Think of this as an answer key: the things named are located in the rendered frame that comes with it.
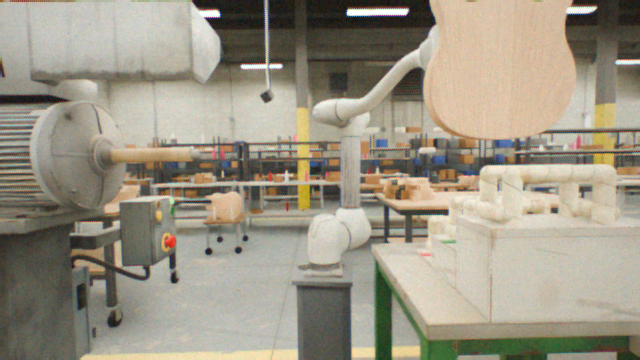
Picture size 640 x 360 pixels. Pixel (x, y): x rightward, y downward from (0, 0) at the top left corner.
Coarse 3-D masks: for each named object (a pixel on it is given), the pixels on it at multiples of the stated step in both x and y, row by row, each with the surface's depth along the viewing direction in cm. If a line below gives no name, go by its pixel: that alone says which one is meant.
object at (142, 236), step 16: (128, 208) 94; (144, 208) 94; (160, 208) 100; (128, 224) 94; (144, 224) 94; (160, 224) 99; (128, 240) 95; (144, 240) 95; (160, 240) 99; (80, 256) 92; (128, 256) 95; (144, 256) 95; (160, 256) 99; (128, 272) 97
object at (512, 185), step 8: (504, 176) 57; (512, 176) 56; (504, 184) 57; (512, 184) 56; (520, 184) 56; (504, 192) 57; (512, 192) 56; (520, 192) 56; (504, 200) 57; (512, 200) 56; (520, 200) 56; (512, 208) 56; (520, 208) 56; (520, 216) 56; (504, 224) 57; (512, 224) 56; (520, 224) 57
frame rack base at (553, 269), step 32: (480, 224) 60; (544, 224) 58; (576, 224) 58; (480, 256) 59; (512, 256) 56; (544, 256) 56; (576, 256) 56; (608, 256) 56; (480, 288) 60; (512, 288) 56; (544, 288) 56; (576, 288) 56; (608, 288) 56; (512, 320) 56; (544, 320) 56; (576, 320) 56; (608, 320) 56
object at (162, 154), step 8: (112, 152) 73; (120, 152) 73; (128, 152) 73; (136, 152) 73; (144, 152) 73; (152, 152) 73; (160, 152) 73; (168, 152) 73; (176, 152) 73; (184, 152) 73; (120, 160) 73; (128, 160) 74; (136, 160) 74; (144, 160) 74; (152, 160) 74; (160, 160) 74; (168, 160) 74; (176, 160) 74; (184, 160) 74; (192, 160) 75
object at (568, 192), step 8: (560, 184) 66; (568, 184) 64; (576, 184) 64; (560, 192) 66; (568, 192) 65; (576, 192) 64; (560, 200) 66; (568, 200) 65; (576, 200) 64; (560, 208) 66; (568, 208) 65; (560, 216) 66; (568, 216) 65; (576, 216) 65
